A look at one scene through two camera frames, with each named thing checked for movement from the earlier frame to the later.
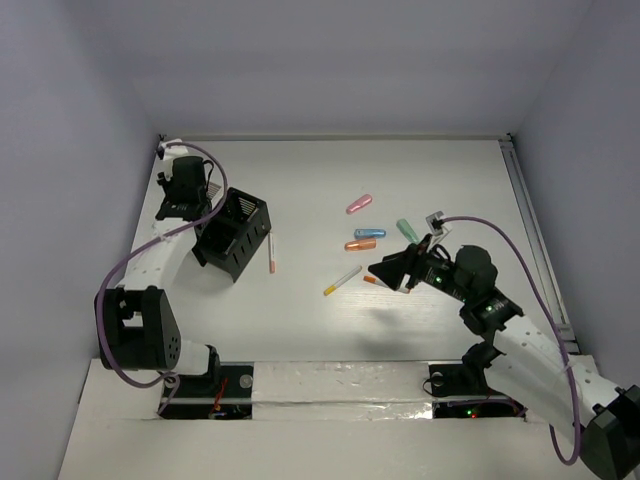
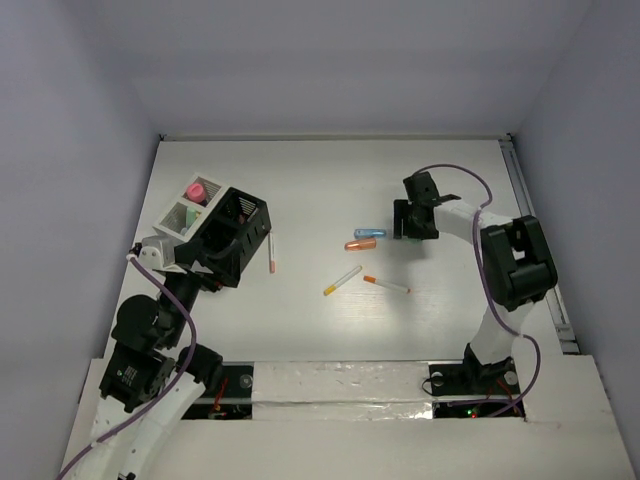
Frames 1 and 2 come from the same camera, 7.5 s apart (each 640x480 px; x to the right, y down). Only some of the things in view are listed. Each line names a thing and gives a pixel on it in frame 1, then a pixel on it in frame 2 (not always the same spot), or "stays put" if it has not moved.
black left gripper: (176, 211) -> (195, 270)
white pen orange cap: (374, 279) stays put
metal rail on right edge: (540, 243) stays put
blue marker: (367, 233) stays put
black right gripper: (393, 267) -> (402, 209)
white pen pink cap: (272, 254) stays put
